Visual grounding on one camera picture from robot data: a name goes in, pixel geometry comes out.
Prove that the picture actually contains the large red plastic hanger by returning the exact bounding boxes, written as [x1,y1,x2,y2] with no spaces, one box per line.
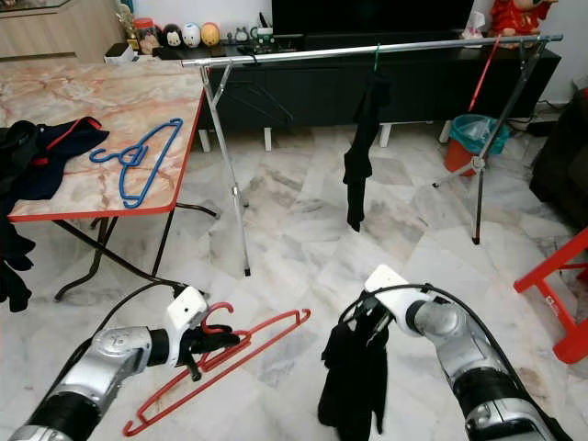
[122,301,312,436]

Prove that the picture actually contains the black knit garment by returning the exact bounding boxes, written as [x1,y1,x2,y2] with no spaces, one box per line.
[317,311,390,438]

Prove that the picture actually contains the dark navy shirt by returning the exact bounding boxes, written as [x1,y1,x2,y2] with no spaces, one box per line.
[18,117,111,201]

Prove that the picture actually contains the blue plastic hanger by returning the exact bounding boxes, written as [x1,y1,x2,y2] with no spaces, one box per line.
[90,118,186,210]

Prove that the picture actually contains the bare thin red hanger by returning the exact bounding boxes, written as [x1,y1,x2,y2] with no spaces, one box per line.
[469,35,504,112]

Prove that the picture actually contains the black shirt with green logo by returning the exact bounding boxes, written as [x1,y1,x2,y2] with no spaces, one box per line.
[343,69,392,232]

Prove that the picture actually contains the orange bin with teal bag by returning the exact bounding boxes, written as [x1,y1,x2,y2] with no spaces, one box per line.
[443,113,510,177]

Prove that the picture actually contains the red plastic stool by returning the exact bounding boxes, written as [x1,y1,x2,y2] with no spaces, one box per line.
[513,227,588,367]

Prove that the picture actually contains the black TV console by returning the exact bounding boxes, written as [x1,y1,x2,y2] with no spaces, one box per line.
[175,41,562,151]

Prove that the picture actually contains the dark grey sofa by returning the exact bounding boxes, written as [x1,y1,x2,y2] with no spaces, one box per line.
[528,85,588,232]

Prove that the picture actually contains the black clothes pile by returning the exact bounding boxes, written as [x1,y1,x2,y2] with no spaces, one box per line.
[0,119,58,313]

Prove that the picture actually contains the marble pattern folding table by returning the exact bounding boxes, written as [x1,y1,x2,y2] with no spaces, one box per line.
[0,57,220,302]

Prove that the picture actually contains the black television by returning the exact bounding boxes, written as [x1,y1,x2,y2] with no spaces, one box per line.
[271,0,477,38]

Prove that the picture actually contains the orange round face toy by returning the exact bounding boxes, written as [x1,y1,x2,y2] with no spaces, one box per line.
[200,21,222,48]

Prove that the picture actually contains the white round face toy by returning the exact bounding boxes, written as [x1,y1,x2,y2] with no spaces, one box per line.
[180,22,203,49]

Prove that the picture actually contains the dark round face toy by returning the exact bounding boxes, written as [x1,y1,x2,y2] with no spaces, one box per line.
[161,23,183,50]

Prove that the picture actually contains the red and gold figurine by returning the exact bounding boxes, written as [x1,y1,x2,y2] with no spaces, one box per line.
[487,0,558,36]

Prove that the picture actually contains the light wooden cabinet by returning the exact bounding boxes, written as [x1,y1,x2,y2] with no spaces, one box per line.
[0,0,122,65]

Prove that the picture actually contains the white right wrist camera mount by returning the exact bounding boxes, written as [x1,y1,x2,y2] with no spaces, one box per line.
[363,264,429,314]

